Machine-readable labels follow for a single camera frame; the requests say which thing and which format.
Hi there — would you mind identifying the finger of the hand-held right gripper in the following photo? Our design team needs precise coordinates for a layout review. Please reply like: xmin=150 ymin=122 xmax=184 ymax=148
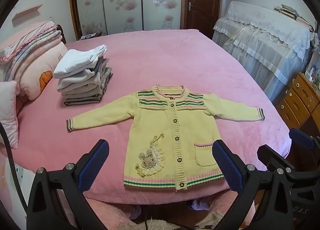
xmin=289 ymin=128 xmax=320 ymax=147
xmin=257 ymin=145 xmax=297 ymax=173

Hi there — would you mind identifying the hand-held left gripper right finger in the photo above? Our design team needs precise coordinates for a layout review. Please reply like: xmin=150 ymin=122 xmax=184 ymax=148
xmin=212 ymin=140 xmax=293 ymax=230

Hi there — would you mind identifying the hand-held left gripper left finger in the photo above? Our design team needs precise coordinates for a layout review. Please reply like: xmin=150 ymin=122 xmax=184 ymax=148
xmin=26 ymin=139 xmax=110 ymax=230

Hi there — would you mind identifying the yellow knit striped cardigan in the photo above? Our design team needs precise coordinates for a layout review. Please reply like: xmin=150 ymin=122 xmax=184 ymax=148
xmin=66 ymin=84 xmax=265 ymax=191

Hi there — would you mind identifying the stack of folded clothes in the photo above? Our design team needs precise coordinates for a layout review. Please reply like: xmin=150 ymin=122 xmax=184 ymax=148
xmin=53 ymin=45 xmax=113 ymax=106

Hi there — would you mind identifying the wooden drawer cabinet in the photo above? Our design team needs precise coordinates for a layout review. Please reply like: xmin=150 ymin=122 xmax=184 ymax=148
xmin=276 ymin=71 xmax=320 ymax=131

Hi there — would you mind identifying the purple cloth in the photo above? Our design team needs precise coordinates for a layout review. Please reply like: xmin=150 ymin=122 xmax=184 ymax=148
xmin=187 ymin=199 xmax=210 ymax=212

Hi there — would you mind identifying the cluster of small bottles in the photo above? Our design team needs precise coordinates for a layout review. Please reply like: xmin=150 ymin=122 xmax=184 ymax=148
xmin=304 ymin=63 xmax=320 ymax=83

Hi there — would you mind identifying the printed white bed sheet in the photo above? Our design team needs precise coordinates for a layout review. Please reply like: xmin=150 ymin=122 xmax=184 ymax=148
xmin=0 ymin=145 xmax=38 ymax=230

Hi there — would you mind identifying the small pale pink pillow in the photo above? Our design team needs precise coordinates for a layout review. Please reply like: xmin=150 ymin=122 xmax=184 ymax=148
xmin=0 ymin=80 xmax=20 ymax=149

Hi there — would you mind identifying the lace covered furniture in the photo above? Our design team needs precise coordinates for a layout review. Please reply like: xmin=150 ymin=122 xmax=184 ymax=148
xmin=212 ymin=1 xmax=313 ymax=98

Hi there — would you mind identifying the pink pillow with orange print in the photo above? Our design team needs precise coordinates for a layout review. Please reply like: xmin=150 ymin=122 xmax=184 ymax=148
xmin=5 ymin=42 xmax=68 ymax=101

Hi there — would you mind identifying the pile of books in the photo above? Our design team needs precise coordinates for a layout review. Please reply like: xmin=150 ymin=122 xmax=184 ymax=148
xmin=273 ymin=4 xmax=314 ymax=31

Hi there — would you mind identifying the pink plush bed blanket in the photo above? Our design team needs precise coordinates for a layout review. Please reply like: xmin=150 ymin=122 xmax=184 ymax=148
xmin=10 ymin=29 xmax=293 ymax=205

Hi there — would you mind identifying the folded pastel ruffled quilt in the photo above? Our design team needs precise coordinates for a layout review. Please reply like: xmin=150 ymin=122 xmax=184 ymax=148
xmin=0 ymin=20 xmax=62 ymax=81

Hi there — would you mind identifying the floral sliding door wardrobe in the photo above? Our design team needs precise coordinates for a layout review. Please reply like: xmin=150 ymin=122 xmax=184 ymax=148
xmin=69 ymin=0 xmax=184 ymax=38

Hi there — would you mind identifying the black cable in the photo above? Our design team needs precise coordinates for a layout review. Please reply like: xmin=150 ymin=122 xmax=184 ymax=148
xmin=0 ymin=123 xmax=28 ymax=210

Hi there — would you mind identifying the pink wall shelf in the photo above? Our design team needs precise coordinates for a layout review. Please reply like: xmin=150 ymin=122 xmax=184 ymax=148
xmin=12 ymin=5 xmax=43 ymax=21

